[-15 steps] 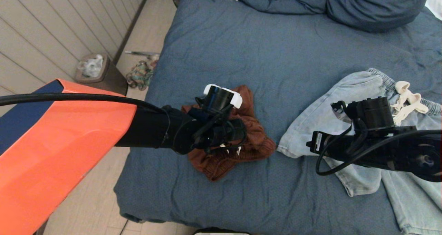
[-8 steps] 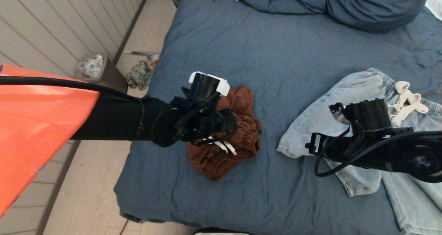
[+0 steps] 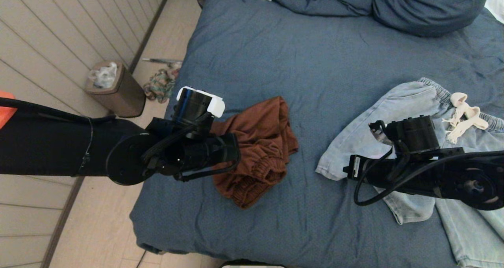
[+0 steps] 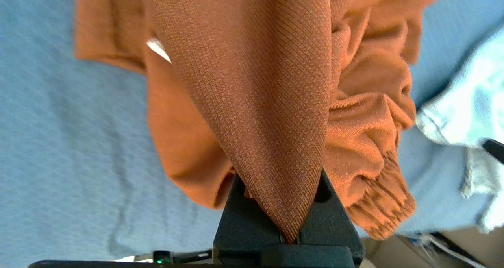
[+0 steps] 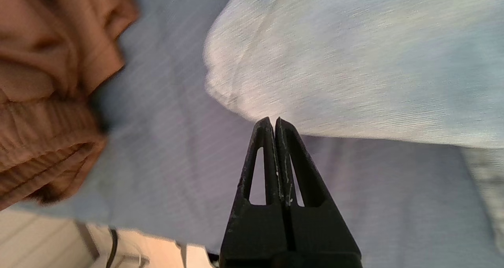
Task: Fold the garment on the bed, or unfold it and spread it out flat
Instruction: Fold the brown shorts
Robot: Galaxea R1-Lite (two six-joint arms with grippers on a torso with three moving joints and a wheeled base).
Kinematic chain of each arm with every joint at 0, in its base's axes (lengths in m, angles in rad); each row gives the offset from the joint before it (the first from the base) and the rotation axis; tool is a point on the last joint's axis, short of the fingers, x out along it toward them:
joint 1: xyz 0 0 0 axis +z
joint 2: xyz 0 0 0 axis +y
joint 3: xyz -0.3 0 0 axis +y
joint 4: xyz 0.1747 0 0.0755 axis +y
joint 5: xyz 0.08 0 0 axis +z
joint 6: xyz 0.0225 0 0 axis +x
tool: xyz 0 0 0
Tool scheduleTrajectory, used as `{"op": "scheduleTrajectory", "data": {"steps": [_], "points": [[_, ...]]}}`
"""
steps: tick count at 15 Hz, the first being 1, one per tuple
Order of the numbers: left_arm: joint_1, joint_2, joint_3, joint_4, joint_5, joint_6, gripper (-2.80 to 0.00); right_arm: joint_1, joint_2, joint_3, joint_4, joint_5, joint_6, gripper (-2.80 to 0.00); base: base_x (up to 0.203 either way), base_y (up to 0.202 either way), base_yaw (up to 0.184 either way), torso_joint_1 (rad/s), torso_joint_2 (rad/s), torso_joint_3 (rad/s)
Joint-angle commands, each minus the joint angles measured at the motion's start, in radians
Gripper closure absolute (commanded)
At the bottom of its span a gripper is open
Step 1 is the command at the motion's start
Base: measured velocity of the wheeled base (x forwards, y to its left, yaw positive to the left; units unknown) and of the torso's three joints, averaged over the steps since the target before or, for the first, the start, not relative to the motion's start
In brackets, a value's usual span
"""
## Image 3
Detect bunched blue duvet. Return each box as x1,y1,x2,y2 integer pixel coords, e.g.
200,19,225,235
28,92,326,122
271,0,375,17

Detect rust brown garment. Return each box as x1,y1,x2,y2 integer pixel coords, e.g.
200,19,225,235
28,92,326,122
211,96,299,209

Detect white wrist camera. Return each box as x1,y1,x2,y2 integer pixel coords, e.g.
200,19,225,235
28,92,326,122
369,120,388,142
176,86,226,118

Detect thin black looped cable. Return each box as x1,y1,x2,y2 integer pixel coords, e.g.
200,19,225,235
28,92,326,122
173,158,241,183

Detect colourful crumpled cloth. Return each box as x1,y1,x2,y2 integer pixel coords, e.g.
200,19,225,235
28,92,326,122
143,68,182,104

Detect blue bed sheet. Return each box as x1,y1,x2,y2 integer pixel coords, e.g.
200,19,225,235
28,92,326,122
130,0,504,268

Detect light blue denim shorts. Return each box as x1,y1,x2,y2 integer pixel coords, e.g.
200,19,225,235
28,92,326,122
316,78,504,268

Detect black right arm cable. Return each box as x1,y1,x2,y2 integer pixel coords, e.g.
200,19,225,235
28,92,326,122
354,144,504,207

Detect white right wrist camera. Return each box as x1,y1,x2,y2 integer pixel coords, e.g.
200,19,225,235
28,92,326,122
369,120,388,142

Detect grey metal rod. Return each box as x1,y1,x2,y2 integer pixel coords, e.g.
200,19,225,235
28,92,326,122
142,57,182,68

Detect brown trash bin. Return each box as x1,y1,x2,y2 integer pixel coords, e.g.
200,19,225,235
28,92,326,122
85,61,146,118

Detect blue pillow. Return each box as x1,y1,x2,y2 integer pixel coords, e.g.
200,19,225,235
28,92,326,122
372,0,493,37

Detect white pillow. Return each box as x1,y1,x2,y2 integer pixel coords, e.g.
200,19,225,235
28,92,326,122
485,0,504,23

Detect white plastic bin bag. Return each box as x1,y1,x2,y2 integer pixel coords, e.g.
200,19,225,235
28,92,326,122
89,62,119,89

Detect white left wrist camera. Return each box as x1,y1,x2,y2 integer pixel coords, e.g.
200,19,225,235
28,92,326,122
176,86,226,118

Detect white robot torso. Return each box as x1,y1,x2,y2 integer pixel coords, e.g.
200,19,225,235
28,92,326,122
220,261,286,268

